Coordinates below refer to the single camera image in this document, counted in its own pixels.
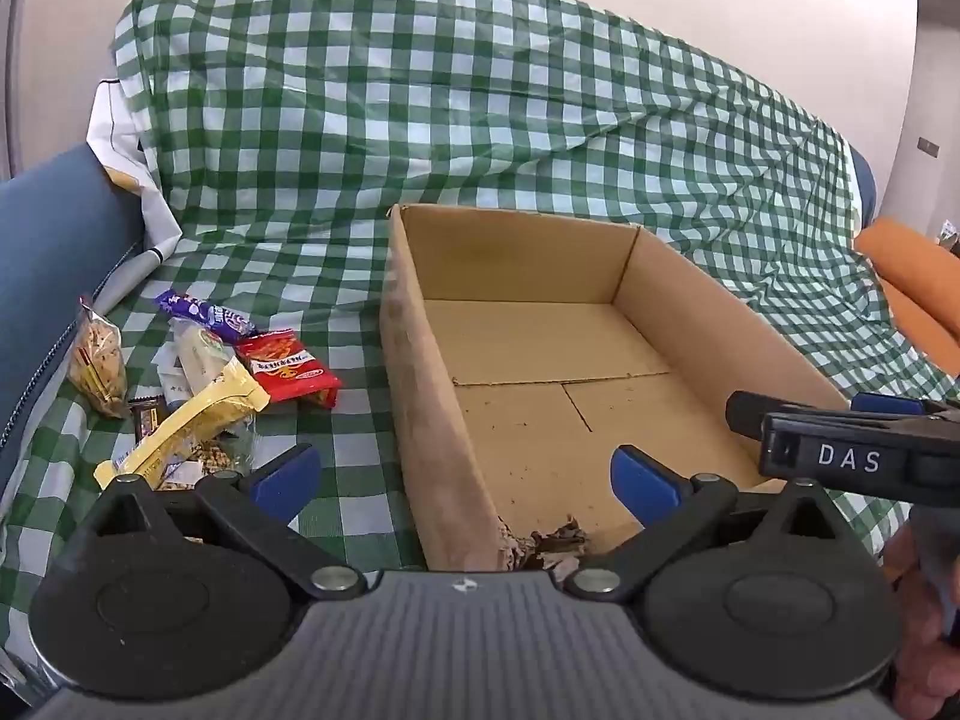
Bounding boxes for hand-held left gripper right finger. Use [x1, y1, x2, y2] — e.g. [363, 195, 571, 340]
[564, 445, 856, 602]

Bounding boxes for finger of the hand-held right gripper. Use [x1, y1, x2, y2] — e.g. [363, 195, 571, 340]
[725, 390, 960, 440]
[850, 392, 947, 416]

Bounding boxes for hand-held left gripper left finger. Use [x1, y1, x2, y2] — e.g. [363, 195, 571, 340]
[79, 444, 368, 602]

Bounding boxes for clear granola packet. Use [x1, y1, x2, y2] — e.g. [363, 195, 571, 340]
[166, 416, 257, 482]

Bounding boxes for red snack packet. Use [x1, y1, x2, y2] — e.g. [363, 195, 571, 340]
[235, 328, 344, 410]

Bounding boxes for yellow snack packet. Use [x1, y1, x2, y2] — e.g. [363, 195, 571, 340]
[93, 360, 271, 493]

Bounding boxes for white green snack packet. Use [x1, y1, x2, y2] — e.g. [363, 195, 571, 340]
[169, 317, 235, 398]

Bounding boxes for dark brown cracker packet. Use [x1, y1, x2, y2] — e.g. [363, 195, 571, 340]
[128, 396, 167, 442]

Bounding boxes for brown cardboard box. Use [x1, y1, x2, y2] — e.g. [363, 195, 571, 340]
[379, 202, 852, 572]

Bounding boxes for purple snack packet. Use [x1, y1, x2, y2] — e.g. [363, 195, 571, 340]
[154, 290, 257, 340]

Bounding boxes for clear cracker packet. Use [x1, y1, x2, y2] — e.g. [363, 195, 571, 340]
[67, 298, 130, 421]

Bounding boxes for person's right hand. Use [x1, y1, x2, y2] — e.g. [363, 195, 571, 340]
[879, 521, 960, 720]

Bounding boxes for orange cushion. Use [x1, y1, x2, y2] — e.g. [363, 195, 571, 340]
[853, 215, 960, 350]
[876, 276, 960, 379]

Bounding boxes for small white packet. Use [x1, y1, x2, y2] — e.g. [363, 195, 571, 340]
[156, 343, 190, 400]

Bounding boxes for white printed cloth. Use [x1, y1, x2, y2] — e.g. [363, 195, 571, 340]
[85, 79, 182, 267]

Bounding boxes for green white checkered cloth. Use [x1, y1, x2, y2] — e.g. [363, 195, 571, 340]
[0, 0, 960, 661]

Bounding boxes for grey curtain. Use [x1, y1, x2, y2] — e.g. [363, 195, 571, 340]
[0, 0, 35, 181]

